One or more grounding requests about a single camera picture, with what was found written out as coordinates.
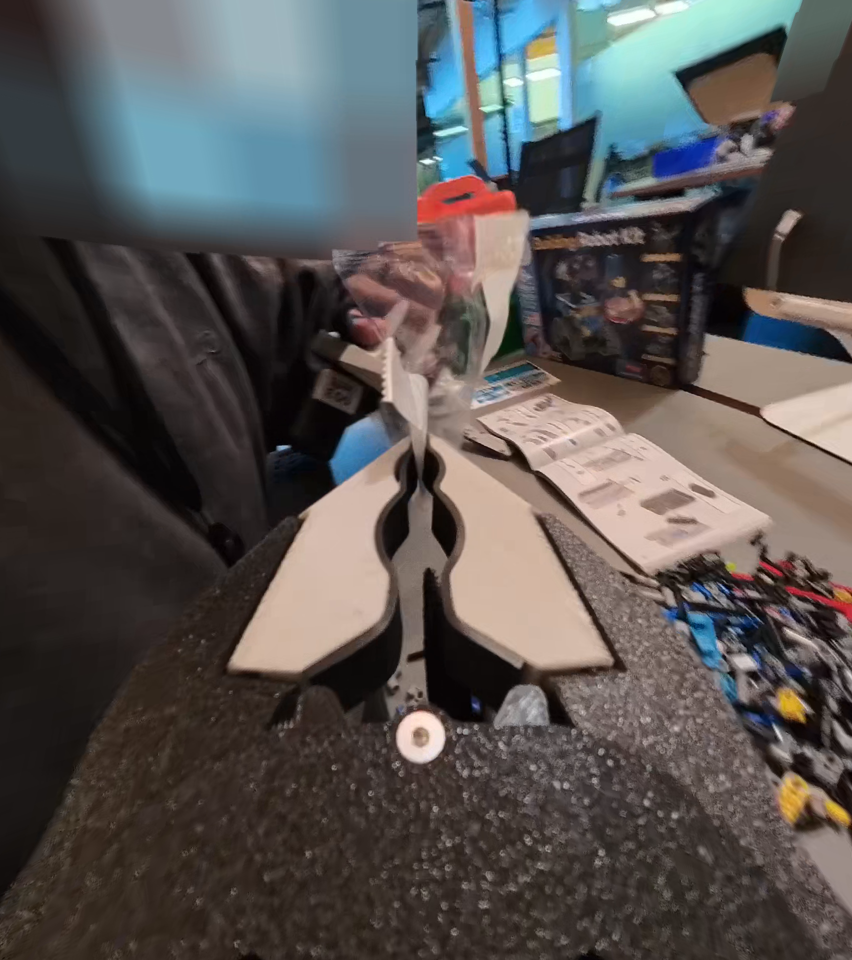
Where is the orange plastic bin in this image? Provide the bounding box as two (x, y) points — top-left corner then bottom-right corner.
(417, 176), (519, 226)

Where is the black monitor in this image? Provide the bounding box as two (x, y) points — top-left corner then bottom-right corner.
(517, 116), (601, 219)

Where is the person's left hand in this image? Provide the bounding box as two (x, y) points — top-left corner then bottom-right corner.
(347, 311), (391, 351)

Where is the pile of small brick parts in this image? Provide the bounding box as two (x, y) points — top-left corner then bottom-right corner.
(654, 551), (852, 837)

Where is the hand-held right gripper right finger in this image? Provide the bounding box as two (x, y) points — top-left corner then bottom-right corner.
(424, 435), (616, 710)

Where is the dark blue toy box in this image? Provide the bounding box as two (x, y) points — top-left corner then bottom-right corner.
(519, 196), (720, 390)

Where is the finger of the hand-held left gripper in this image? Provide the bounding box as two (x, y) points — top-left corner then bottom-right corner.
(373, 300), (431, 444)

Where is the open instruction booklet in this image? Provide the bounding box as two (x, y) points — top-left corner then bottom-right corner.
(463, 393), (772, 577)

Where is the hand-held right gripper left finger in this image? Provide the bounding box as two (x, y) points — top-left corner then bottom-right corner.
(227, 437), (421, 710)

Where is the blue sticker sheet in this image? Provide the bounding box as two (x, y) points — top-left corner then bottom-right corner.
(471, 358), (562, 412)

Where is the grey desk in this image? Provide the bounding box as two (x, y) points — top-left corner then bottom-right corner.
(463, 333), (852, 954)

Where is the clear bag with white label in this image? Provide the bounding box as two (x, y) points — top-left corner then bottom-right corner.
(332, 210), (532, 519)

